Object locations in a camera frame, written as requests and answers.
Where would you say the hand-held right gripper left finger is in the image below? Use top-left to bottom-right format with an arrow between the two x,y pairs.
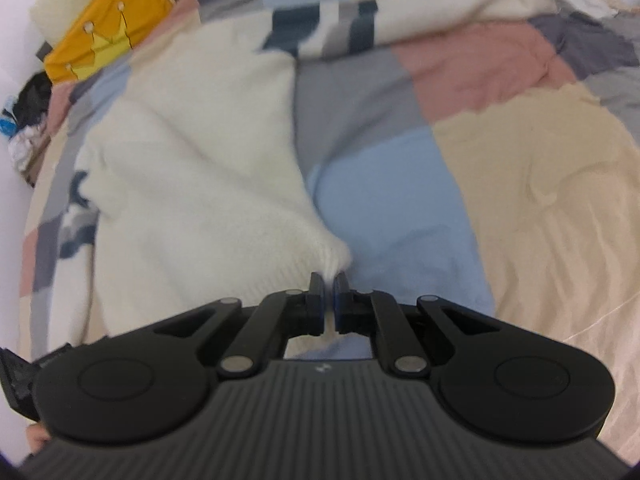
152,272 -> 326,379

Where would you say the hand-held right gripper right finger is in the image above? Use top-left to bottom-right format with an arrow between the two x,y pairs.
333,272 -> 501,379

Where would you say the cream and dark teal sweater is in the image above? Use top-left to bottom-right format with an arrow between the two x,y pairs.
30,0 -> 558,361

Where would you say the patchwork checked quilt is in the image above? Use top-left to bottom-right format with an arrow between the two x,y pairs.
20,0 -> 640,466

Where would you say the white crumpled cloth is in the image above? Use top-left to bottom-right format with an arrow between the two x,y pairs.
7,126 -> 45,172

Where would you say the black clothing on nightstand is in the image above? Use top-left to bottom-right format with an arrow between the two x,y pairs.
14,71 -> 54,127

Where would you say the yellow crown pillow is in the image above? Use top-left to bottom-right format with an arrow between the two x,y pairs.
44,0 -> 177,84

